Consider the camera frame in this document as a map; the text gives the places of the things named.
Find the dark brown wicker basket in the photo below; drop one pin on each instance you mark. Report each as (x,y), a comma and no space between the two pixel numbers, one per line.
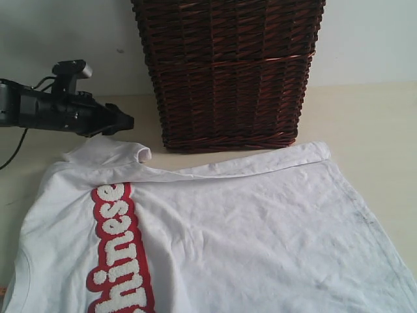
(228,75)

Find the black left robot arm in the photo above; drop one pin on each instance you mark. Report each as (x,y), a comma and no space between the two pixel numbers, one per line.
(18,103)

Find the white t-shirt red logo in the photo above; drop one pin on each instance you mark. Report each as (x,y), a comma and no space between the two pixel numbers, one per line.
(282,231)

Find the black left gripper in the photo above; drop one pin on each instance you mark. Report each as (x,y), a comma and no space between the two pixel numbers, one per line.
(80,115)

